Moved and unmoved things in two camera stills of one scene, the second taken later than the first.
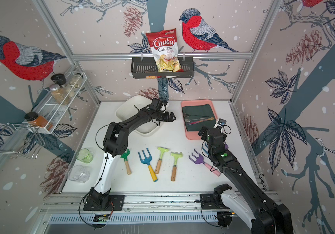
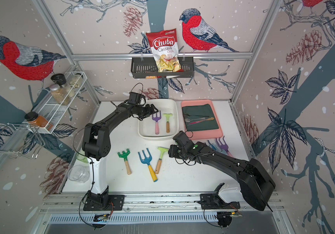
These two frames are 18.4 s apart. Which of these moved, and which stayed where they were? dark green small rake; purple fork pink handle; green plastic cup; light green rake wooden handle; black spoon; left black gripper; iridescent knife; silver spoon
Moved: left black gripper; purple fork pink handle
Stayed: light green rake wooden handle; iridescent knife; dark green small rake; black spoon; green plastic cup; silver spoon
